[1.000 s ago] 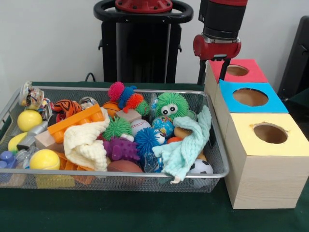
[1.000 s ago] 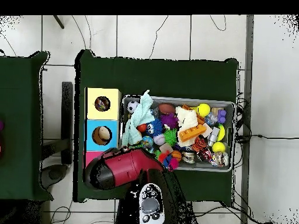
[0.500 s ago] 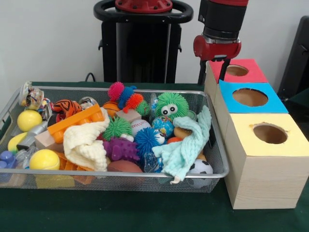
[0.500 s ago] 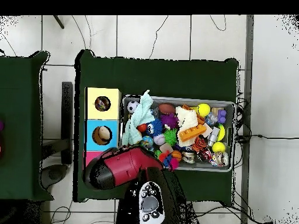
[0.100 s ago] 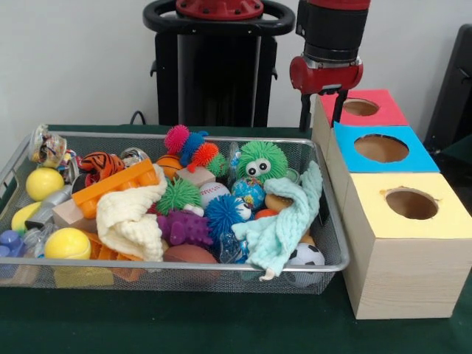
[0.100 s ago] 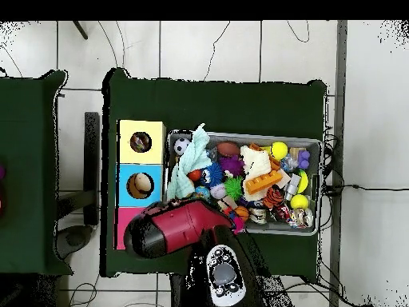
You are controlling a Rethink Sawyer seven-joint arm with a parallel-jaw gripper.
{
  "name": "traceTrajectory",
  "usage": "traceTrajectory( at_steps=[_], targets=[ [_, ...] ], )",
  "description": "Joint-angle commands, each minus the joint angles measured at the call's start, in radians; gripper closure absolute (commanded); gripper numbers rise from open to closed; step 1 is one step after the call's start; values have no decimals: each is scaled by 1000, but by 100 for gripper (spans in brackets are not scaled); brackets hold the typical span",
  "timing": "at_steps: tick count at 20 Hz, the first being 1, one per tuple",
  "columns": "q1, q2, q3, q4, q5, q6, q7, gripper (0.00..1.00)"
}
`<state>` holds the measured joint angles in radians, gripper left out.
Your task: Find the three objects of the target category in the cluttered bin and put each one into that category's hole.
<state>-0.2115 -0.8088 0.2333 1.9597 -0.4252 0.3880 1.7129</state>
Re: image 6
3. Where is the mint green cloth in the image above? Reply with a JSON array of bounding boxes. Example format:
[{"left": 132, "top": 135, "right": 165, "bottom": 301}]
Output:
[{"left": 165, "top": 122, "right": 213, "bottom": 201}]

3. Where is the multicolour spiky caterpillar toy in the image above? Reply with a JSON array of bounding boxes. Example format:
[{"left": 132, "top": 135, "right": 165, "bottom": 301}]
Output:
[{"left": 223, "top": 205, "right": 249, "bottom": 234}]

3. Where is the wooden box with three holes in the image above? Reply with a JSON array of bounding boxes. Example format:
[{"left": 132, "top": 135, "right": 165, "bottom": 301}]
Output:
[{"left": 113, "top": 119, "right": 168, "bottom": 251}]

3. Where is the shallow mesh bin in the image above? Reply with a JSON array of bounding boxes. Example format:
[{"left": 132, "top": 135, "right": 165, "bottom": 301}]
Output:
[{"left": 161, "top": 129, "right": 324, "bottom": 237}]

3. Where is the purple spiky toy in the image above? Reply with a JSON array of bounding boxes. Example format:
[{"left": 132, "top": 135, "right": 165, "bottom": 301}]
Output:
[{"left": 219, "top": 154, "right": 245, "bottom": 177}]

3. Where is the brown toy football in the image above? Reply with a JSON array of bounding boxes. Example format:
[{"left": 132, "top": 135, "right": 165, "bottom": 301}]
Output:
[{"left": 216, "top": 141, "right": 241, "bottom": 157}]

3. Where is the small soccer ball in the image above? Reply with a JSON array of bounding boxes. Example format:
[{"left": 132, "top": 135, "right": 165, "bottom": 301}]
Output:
[{"left": 173, "top": 138, "right": 192, "bottom": 157}]

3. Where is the green spiky caterpillar toy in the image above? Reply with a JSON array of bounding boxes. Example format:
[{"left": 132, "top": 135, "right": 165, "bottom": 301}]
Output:
[{"left": 223, "top": 176, "right": 244, "bottom": 201}]

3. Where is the cream yellow cloth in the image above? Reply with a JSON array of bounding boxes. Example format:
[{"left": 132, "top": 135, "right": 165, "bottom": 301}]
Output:
[{"left": 239, "top": 145, "right": 272, "bottom": 202}]

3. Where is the orange toy brick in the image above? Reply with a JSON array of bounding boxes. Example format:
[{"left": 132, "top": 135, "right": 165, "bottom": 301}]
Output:
[{"left": 244, "top": 169, "right": 284, "bottom": 195}]

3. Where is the yellow tennis ball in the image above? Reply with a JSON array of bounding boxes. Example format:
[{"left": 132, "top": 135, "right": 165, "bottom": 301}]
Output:
[{"left": 269, "top": 141, "right": 289, "bottom": 161}]

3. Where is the smooth yellow ball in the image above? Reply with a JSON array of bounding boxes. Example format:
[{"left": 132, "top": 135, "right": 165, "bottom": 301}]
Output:
[{"left": 289, "top": 193, "right": 310, "bottom": 210}]

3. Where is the black stand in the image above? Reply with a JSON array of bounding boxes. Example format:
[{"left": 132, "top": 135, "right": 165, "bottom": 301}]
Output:
[{"left": 57, "top": 111, "right": 101, "bottom": 260}]

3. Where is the dark green side tablecloth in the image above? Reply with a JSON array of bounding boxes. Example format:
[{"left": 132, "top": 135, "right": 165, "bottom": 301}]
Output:
[{"left": 0, "top": 70, "right": 74, "bottom": 277}]

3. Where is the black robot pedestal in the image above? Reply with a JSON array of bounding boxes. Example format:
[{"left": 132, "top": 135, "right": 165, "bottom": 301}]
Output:
[{"left": 169, "top": 273, "right": 193, "bottom": 307}]

